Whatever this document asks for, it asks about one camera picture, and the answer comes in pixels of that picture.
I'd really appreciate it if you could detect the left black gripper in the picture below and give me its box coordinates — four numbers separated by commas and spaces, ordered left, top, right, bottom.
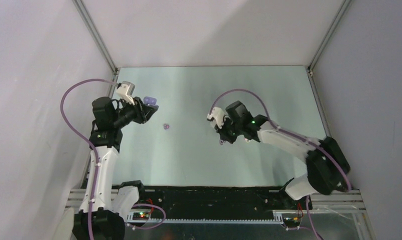
112, 94, 157, 129

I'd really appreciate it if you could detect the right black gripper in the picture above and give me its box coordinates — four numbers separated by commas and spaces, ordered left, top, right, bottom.
214, 115, 242, 145

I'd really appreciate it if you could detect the purple earbud charging case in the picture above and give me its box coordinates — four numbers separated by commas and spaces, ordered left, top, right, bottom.
143, 96, 158, 107

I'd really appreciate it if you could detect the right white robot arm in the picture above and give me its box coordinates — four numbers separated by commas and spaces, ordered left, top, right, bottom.
206, 101, 351, 209

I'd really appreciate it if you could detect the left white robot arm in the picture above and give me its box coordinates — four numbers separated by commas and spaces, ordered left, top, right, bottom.
72, 96, 159, 240

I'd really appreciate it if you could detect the right circuit board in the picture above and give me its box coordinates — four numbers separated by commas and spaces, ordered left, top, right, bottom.
282, 217, 302, 231

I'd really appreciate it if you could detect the circuit board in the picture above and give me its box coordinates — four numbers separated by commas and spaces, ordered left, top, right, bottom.
131, 212, 151, 222
282, 217, 302, 231

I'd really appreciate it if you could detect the left circuit board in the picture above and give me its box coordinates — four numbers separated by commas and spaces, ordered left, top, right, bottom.
131, 212, 151, 222

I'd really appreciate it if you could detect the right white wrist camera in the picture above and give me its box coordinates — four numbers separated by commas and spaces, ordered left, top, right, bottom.
207, 107, 228, 130

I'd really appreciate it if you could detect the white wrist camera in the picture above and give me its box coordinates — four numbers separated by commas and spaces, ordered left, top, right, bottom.
115, 81, 135, 106
207, 107, 228, 130

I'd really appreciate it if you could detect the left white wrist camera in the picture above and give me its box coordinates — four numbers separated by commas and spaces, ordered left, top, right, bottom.
115, 81, 135, 106

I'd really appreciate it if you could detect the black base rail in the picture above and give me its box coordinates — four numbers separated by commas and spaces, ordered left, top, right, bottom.
114, 180, 313, 221

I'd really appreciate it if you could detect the left aluminium frame post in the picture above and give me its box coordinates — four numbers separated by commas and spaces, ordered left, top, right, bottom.
72, 0, 118, 74

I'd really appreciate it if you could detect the aluminium frame post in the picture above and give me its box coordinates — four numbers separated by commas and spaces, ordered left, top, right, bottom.
72, 0, 118, 74
307, 0, 353, 72

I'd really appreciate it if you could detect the right aluminium frame post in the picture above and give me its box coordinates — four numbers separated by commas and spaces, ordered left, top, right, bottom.
307, 0, 353, 72

